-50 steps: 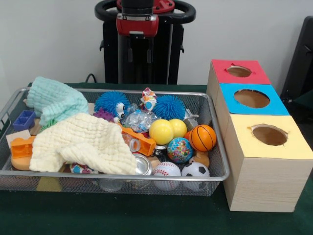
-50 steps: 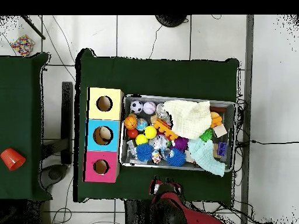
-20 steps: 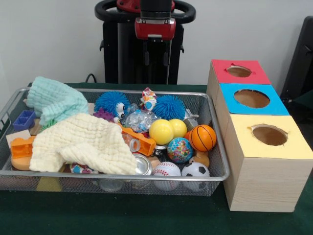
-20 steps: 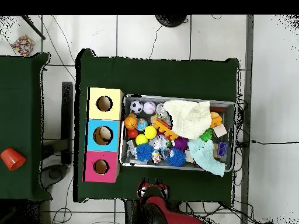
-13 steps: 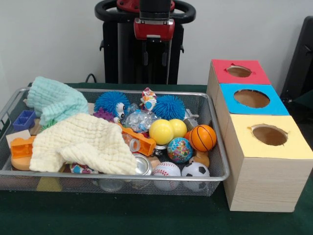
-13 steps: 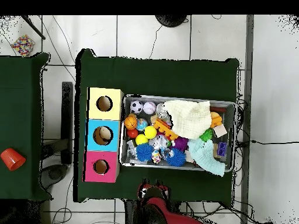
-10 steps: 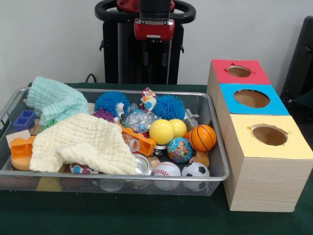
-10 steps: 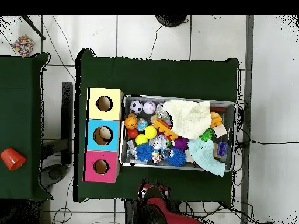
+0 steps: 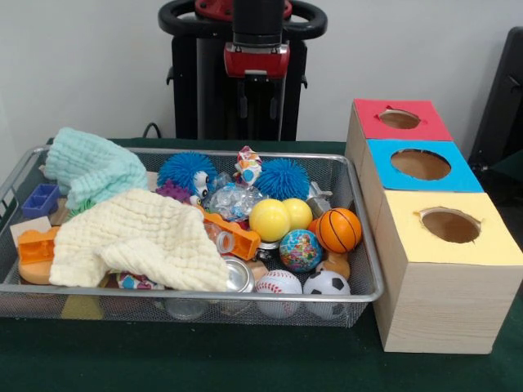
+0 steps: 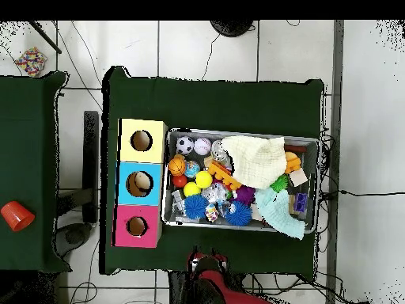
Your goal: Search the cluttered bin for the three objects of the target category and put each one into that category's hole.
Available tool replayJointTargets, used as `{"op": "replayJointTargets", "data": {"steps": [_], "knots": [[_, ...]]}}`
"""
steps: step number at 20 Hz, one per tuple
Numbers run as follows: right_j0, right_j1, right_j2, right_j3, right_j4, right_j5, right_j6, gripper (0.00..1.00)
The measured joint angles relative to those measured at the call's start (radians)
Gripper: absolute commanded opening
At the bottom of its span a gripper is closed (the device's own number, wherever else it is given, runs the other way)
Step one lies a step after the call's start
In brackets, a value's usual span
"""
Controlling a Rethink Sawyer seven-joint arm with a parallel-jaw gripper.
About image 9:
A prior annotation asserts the small soccer ball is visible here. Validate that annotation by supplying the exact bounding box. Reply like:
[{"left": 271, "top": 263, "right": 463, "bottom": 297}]
[{"left": 302, "top": 269, "right": 352, "bottom": 319}]

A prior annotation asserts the small yellow ball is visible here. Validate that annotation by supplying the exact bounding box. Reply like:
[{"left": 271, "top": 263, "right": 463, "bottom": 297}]
[{"left": 282, "top": 198, "right": 314, "bottom": 231}]

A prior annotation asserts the shallow clear mesh bin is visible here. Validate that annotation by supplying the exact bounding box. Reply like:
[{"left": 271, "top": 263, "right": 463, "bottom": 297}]
[{"left": 0, "top": 145, "right": 385, "bottom": 329}]

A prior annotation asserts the globe print ball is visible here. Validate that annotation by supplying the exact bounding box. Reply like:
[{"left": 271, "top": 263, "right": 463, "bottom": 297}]
[{"left": 279, "top": 229, "right": 324, "bottom": 274}]

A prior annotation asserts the clear plastic packet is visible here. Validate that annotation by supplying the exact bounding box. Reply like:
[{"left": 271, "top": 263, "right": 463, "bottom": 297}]
[{"left": 203, "top": 181, "right": 264, "bottom": 223}]

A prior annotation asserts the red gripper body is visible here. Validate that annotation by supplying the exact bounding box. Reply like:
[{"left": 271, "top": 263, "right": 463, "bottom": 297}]
[{"left": 224, "top": 42, "right": 291, "bottom": 80}]

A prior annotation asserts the mint green cloth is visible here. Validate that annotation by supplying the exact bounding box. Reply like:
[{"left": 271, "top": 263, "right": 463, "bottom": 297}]
[{"left": 44, "top": 127, "right": 150, "bottom": 212}]

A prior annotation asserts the dark green table cloth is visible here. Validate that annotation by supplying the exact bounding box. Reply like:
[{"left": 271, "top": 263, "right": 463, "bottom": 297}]
[{"left": 0, "top": 137, "right": 523, "bottom": 392}]

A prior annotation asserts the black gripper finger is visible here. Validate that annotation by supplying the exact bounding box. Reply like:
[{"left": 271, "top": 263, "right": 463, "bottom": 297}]
[
  {"left": 236, "top": 78, "right": 248, "bottom": 120},
  {"left": 268, "top": 78, "right": 280, "bottom": 120}
]

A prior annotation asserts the blue spiky ball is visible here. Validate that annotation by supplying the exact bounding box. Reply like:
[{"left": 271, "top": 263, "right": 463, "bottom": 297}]
[
  {"left": 255, "top": 158, "right": 312, "bottom": 202},
  {"left": 157, "top": 151, "right": 218, "bottom": 197}
]

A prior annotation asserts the small baseball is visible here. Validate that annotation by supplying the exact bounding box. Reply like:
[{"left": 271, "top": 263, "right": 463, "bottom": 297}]
[{"left": 256, "top": 269, "right": 304, "bottom": 318}]

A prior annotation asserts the cream waffle cloth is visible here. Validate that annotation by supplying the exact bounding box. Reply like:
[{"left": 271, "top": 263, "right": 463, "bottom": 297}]
[{"left": 49, "top": 189, "right": 230, "bottom": 292}]

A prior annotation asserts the small orange basketball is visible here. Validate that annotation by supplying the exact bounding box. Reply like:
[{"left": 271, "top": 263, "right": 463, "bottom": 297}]
[{"left": 317, "top": 207, "right": 363, "bottom": 254}]

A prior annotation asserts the black chair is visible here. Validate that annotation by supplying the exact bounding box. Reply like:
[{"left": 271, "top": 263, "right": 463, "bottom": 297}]
[{"left": 470, "top": 27, "right": 523, "bottom": 185}]

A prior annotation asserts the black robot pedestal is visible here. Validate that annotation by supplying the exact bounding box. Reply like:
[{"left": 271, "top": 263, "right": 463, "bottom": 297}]
[{"left": 158, "top": 0, "right": 328, "bottom": 141}]

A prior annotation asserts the colourful spotted plush toy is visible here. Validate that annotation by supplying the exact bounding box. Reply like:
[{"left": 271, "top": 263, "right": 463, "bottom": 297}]
[{"left": 235, "top": 146, "right": 263, "bottom": 187}]

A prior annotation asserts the large yellow ball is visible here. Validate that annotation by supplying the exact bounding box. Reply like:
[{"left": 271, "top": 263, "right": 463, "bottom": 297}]
[{"left": 248, "top": 198, "right": 292, "bottom": 243}]

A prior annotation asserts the wooden box with three holes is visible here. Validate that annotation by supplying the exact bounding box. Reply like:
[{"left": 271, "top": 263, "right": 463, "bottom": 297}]
[{"left": 345, "top": 98, "right": 523, "bottom": 355}]

